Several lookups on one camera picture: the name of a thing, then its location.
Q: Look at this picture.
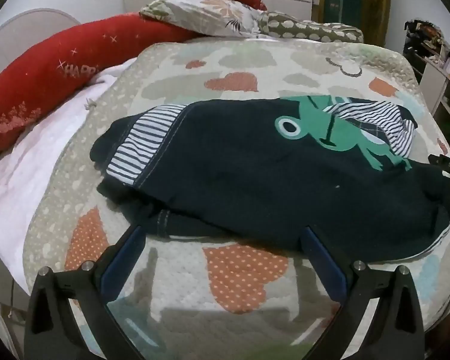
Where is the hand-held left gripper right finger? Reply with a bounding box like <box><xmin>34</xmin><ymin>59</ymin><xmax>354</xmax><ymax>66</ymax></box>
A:
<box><xmin>294</xmin><ymin>226</ymin><xmax>427</xmax><ymax>360</ymax></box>

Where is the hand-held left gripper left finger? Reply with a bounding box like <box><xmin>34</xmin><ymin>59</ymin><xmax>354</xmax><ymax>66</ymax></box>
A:
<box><xmin>23</xmin><ymin>226</ymin><xmax>151</xmax><ymax>360</ymax></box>

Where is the quilt with heart pattern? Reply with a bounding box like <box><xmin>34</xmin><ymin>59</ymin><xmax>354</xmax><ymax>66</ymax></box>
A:
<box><xmin>22</xmin><ymin>39</ymin><xmax>450</xmax><ymax>360</ymax></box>

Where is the white shelf unit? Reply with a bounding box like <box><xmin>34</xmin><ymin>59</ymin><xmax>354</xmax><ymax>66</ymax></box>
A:
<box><xmin>403</xmin><ymin>19</ymin><xmax>450</xmax><ymax>158</ymax></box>

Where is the pale pink bed sheet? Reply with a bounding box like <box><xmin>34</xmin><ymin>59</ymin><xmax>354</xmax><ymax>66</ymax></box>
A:
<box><xmin>0</xmin><ymin>58</ymin><xmax>137</xmax><ymax>271</ymax></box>

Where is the olive pillow with cloud print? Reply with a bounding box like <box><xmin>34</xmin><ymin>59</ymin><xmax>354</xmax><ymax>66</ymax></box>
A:
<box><xmin>259</xmin><ymin>12</ymin><xmax>364</xmax><ymax>44</ymax></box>

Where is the long red bolster pillow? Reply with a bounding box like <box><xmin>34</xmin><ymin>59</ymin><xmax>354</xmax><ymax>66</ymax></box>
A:
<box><xmin>0</xmin><ymin>12</ymin><xmax>194</xmax><ymax>162</ymax></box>

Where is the floral pillow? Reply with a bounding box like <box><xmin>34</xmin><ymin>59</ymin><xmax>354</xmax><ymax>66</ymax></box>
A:
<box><xmin>139</xmin><ymin>0</ymin><xmax>265</xmax><ymax>38</ymax></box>

